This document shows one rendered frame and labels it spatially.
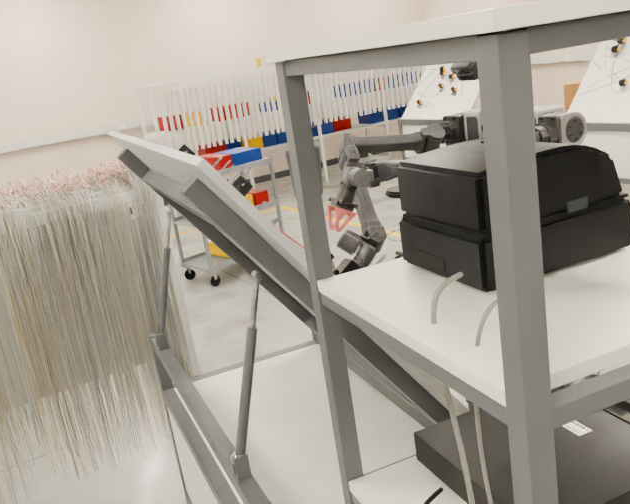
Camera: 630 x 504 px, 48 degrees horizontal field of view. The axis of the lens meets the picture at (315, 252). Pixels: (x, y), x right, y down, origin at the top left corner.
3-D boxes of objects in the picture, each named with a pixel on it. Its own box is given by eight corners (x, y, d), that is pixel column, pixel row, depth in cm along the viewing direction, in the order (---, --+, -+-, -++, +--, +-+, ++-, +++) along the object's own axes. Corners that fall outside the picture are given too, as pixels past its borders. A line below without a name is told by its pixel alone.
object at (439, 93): (469, 197, 804) (455, 46, 759) (405, 188, 904) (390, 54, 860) (515, 183, 836) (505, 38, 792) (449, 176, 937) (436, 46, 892)
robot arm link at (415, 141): (335, 129, 262) (328, 148, 270) (347, 155, 254) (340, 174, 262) (440, 123, 278) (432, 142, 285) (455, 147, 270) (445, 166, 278)
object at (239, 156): (257, 253, 707) (237, 145, 677) (289, 259, 669) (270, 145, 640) (171, 285, 646) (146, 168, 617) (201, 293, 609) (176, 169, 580)
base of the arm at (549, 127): (562, 151, 240) (560, 115, 237) (545, 156, 236) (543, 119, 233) (542, 150, 248) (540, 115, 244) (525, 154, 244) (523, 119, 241)
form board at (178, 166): (521, 470, 162) (526, 464, 162) (196, 165, 119) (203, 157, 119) (317, 323, 268) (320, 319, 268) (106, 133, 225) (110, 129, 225)
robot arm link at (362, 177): (378, 184, 232) (373, 158, 231) (392, 186, 221) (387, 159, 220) (344, 192, 229) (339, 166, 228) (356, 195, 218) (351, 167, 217)
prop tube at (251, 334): (244, 463, 153) (257, 325, 148) (248, 469, 151) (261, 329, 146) (229, 464, 152) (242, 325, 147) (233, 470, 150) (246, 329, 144)
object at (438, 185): (537, 225, 135) (530, 123, 129) (639, 248, 114) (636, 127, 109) (401, 265, 124) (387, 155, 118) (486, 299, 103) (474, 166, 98)
